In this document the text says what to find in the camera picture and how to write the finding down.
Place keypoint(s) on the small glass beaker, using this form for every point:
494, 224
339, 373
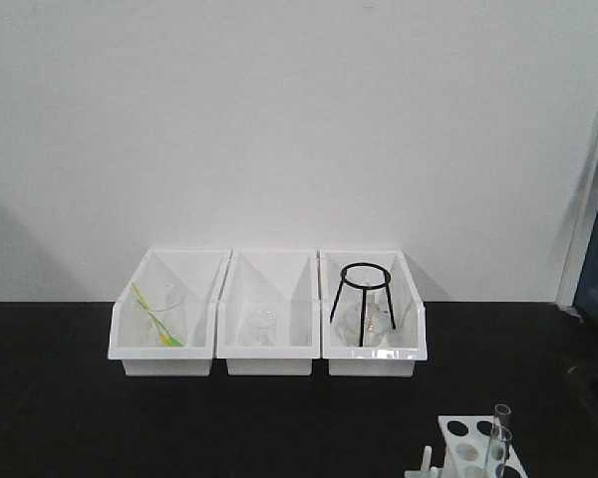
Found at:
262, 328

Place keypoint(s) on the glass flask under tripod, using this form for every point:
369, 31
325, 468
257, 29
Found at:
363, 324

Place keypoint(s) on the white test tube rack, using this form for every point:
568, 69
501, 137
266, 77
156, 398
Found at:
466, 438

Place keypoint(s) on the white storage bin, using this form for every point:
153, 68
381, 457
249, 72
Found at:
285, 282
201, 274
401, 349

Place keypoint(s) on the glass beaker in left bin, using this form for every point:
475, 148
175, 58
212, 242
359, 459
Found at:
166, 309

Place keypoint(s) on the middle white storage bin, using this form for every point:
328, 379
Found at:
285, 282

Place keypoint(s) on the right white storage bin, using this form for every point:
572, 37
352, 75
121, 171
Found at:
401, 349

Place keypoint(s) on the left white storage bin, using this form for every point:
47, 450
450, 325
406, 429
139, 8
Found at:
201, 274

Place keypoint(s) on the black metal tripod stand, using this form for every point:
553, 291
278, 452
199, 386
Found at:
365, 277

